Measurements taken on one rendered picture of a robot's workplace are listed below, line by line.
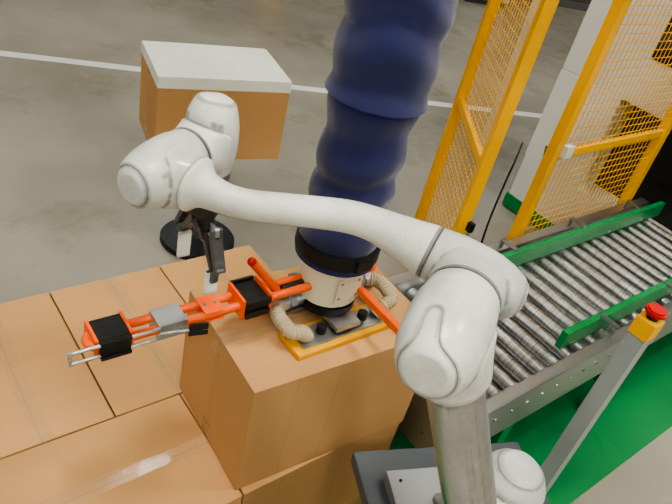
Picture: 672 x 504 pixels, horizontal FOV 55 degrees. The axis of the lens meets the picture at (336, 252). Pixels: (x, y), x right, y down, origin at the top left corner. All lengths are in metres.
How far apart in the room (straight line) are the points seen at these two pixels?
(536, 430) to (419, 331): 2.24
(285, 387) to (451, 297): 0.73
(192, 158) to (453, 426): 0.62
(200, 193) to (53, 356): 1.20
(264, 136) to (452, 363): 2.31
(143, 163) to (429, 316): 0.52
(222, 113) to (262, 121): 1.87
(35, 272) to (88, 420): 1.47
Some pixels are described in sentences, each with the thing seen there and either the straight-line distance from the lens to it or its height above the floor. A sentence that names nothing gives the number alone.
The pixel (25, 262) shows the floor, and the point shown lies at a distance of 3.45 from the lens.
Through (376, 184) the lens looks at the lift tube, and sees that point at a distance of 1.49.
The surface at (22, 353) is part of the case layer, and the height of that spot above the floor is 0.54.
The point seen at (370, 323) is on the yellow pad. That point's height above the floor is 0.97.
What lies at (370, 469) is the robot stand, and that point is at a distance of 1.76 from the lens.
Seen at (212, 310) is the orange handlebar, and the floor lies 1.09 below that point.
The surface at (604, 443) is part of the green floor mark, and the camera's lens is 3.32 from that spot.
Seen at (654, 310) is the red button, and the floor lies 1.04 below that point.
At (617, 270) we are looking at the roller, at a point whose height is 0.53.
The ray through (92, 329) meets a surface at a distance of 1.49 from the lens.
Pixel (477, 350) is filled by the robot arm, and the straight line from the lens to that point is 0.98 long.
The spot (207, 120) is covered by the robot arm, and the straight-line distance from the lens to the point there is 1.21.
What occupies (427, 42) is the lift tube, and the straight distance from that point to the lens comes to 1.37.
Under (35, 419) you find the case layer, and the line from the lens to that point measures 2.05.
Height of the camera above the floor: 2.13
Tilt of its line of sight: 35 degrees down
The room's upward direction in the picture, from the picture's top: 15 degrees clockwise
